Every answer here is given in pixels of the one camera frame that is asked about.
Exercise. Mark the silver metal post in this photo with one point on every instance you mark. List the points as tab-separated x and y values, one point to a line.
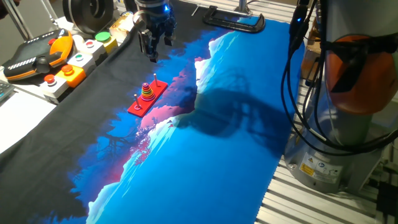
242	7

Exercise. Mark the orange box orange button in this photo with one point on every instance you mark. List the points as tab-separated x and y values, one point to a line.
73	76

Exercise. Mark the white box red button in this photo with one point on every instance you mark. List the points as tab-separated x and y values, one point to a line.
91	48
54	87

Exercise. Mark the green Hanoi disc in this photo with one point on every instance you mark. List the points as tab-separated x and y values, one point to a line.
146	92

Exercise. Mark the white box green button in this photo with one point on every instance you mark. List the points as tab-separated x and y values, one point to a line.
81	60

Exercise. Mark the red Hanoi base with pegs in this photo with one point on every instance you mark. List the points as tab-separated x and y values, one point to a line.
142	109

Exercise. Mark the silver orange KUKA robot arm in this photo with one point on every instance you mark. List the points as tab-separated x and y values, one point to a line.
348	140

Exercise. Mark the black round spool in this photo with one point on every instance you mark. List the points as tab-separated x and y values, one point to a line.
88	15

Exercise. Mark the yellow white warning label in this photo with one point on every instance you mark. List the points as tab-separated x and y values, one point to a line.
320	168

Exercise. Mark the large orange Hanoi disc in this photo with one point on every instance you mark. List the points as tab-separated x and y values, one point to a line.
148	96

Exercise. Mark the largest pink Hanoi disc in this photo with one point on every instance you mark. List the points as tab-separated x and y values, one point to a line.
148	99

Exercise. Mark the black C-clamp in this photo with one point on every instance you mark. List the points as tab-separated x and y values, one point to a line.
233	23

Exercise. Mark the black box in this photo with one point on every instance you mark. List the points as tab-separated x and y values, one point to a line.
387	199

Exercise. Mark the tan cardboard box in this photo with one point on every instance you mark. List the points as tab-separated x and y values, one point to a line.
121	28

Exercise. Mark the white paper sheet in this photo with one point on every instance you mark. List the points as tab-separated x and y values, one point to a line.
21	118

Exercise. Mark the small metal hex key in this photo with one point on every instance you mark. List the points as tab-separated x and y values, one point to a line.
195	11

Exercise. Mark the grey keyboard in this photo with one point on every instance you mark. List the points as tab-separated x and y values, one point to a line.
4	90

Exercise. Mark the yellow box green button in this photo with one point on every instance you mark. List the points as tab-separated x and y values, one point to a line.
107	42

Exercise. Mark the black orange teach pendant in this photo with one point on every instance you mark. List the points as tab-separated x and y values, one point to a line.
34	56

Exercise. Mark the blue black printed cloth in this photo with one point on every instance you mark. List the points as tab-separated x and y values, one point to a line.
202	171

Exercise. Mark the grey metal bar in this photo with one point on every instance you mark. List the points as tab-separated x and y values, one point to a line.
18	20
49	11

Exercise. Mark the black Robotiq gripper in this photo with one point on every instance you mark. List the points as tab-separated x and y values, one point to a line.
154	17

